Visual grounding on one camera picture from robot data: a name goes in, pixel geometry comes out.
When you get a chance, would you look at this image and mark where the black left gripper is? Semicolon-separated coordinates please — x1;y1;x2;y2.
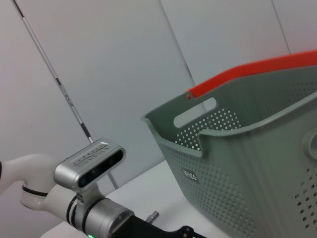
111;215;206;238

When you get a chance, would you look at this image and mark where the grey wrist cable connector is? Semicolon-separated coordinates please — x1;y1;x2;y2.
146;210;159;223

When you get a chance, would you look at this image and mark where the grey-green perforated storage bin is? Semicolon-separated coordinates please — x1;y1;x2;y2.
141;64;317;238

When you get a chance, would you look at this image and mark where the grey left wrist camera housing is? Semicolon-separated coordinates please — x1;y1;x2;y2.
53;138;126;193

